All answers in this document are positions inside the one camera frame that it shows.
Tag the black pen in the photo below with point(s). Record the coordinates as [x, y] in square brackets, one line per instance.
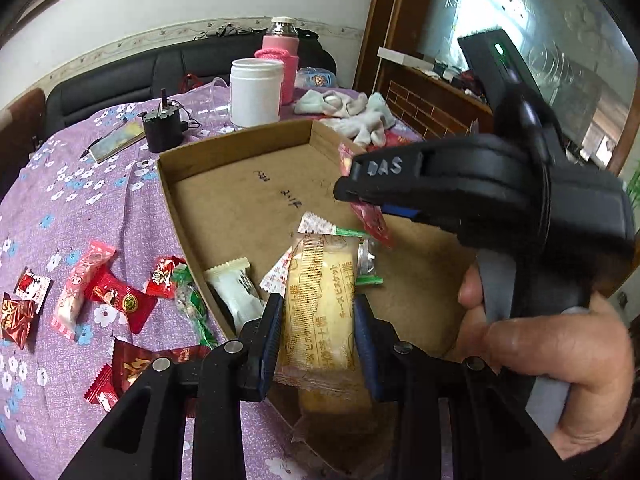
[86, 152]

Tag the frosted glass panel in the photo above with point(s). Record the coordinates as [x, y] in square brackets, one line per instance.
[565, 20]

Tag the green clear candy packet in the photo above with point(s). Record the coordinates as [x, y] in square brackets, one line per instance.
[192, 305]
[367, 260]

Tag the black sofa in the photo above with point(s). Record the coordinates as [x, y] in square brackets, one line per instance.
[100, 85]

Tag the white cloth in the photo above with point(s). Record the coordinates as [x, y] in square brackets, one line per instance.
[350, 110]

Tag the yellow biscuit packet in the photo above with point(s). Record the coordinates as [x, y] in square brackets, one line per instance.
[320, 310]

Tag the pink white packet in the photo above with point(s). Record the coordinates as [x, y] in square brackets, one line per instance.
[80, 285]

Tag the cardboard box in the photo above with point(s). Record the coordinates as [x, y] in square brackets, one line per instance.
[240, 200]

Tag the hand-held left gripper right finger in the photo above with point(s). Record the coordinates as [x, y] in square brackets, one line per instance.
[370, 355]

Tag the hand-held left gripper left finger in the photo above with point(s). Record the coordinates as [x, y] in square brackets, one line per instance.
[270, 350]

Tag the red packet with green emblem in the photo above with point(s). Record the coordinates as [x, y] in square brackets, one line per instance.
[115, 297]

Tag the red gold packet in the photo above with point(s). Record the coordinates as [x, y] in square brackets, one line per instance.
[132, 367]

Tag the dark red packet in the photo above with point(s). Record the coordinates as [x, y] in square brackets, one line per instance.
[15, 320]

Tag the white red-dotted packet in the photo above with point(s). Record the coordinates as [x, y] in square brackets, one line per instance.
[275, 277]

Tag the red figure print packet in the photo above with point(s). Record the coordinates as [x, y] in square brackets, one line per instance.
[164, 277]

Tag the black container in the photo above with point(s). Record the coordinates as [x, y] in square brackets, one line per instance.
[162, 132]

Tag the small red white packet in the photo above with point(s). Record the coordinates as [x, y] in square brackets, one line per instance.
[31, 284]

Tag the white snack packet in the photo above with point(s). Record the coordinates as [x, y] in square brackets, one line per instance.
[235, 290]

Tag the brown armchair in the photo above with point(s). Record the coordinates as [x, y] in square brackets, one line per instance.
[20, 135]

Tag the notebook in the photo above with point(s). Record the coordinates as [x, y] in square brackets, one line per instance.
[120, 140]

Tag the blue patterned container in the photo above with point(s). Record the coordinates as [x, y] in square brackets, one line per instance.
[317, 79]

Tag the person's right hand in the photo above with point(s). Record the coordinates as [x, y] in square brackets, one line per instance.
[560, 350]

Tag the pink sleeved bottle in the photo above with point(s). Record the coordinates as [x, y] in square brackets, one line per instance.
[287, 60]

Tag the wooden door frame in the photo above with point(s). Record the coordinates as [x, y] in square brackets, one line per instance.
[385, 10]

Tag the red patterned packet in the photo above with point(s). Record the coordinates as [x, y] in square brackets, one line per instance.
[375, 225]

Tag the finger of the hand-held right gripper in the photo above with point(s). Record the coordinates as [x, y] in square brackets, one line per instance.
[370, 192]

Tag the white jar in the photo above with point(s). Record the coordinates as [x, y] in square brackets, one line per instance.
[255, 92]

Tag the wooden sideboard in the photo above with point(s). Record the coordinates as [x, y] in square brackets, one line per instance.
[420, 105]

